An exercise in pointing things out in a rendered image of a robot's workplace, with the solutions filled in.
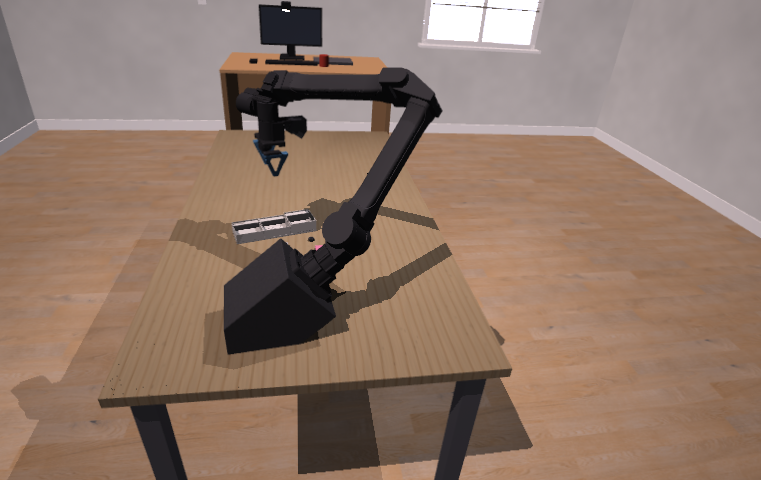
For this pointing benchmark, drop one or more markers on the dark grey rack of three bins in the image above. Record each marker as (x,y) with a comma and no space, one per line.
(305,222)

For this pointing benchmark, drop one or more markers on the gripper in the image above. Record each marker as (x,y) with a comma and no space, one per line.
(264,143)

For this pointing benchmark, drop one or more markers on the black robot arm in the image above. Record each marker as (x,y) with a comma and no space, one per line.
(346,237)

